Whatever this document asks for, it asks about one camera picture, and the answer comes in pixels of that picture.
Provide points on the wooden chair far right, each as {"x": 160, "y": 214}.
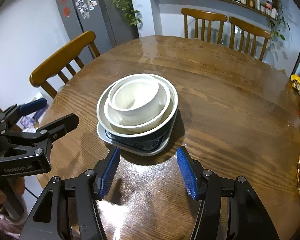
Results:
{"x": 248, "y": 37}

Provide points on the small white bowl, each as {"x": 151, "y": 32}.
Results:
{"x": 136, "y": 96}

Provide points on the wooden chair at left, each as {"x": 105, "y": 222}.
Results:
{"x": 61, "y": 59}

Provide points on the medium white bowl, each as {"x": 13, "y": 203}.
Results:
{"x": 136, "y": 123}

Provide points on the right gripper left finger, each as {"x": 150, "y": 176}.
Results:
{"x": 50, "y": 216}

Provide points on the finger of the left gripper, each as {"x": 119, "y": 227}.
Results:
{"x": 10, "y": 116}
{"x": 39, "y": 141}

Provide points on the grey refrigerator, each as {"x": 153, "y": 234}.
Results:
{"x": 100, "y": 16}

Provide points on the large white bowl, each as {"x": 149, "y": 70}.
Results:
{"x": 128, "y": 134}

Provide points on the trailing green plant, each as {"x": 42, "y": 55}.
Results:
{"x": 127, "y": 12}

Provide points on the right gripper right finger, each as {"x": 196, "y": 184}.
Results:
{"x": 247, "y": 216}

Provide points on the wooden chair far left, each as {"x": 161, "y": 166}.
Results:
{"x": 203, "y": 23}

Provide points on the wooden chair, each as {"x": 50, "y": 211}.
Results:
{"x": 248, "y": 37}
{"x": 61, "y": 59}
{"x": 203, "y": 23}

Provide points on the hanging plant at right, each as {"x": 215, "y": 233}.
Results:
{"x": 278, "y": 26}

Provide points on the yellow snack packet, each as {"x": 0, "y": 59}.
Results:
{"x": 295, "y": 79}

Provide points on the blue square dish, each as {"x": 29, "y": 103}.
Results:
{"x": 143, "y": 146}

